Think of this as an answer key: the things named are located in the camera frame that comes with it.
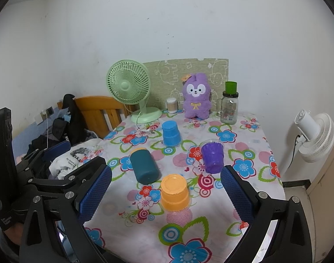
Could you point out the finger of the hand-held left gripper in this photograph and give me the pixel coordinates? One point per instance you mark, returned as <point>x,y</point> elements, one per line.
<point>57,149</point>
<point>82,171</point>

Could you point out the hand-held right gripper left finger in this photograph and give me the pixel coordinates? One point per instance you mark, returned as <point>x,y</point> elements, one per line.
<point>94,194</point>

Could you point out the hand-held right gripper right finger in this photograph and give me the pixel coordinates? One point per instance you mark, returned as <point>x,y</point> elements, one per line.
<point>237,194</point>

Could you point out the purple cup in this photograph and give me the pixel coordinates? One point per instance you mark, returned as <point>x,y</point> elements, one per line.
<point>213,159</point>

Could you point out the teal cup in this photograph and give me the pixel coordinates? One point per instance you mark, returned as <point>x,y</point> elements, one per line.
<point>143,167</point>

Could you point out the orange cup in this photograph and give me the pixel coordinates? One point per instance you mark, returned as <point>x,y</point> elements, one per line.
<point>174,194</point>

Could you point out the blue cup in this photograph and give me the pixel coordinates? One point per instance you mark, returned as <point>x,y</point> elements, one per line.
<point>171,134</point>

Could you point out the green cup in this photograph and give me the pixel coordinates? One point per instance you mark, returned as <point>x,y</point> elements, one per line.
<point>231,87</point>

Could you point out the white printed cloth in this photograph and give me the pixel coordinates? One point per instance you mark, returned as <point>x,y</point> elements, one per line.
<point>65,161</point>

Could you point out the dark clothes pile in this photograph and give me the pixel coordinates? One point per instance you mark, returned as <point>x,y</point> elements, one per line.
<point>39,142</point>

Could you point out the black jacket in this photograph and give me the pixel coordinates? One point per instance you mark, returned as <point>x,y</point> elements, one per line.
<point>71,117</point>

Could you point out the wooden headboard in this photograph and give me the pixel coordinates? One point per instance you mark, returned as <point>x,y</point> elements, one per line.
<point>98,109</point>

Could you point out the floral tablecloth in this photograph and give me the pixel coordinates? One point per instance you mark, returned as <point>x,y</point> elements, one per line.
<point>183,224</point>

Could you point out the glass mug jar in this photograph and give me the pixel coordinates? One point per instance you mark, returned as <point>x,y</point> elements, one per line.
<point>229,109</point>

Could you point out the green desk fan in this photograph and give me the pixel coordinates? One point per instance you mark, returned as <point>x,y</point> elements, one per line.
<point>125,86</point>

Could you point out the purple plush toy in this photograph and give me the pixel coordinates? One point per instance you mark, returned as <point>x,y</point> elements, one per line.
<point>195,101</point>

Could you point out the cotton swab container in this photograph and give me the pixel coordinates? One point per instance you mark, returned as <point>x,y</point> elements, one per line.
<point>172,105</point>

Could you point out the wall outlet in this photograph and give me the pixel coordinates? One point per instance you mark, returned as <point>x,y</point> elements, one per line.
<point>40,117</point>

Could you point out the white wall fan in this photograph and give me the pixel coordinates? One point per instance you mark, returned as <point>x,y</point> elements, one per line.
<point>318,137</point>

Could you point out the elephant print wall mat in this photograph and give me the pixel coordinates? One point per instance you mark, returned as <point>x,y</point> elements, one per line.
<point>167,71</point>

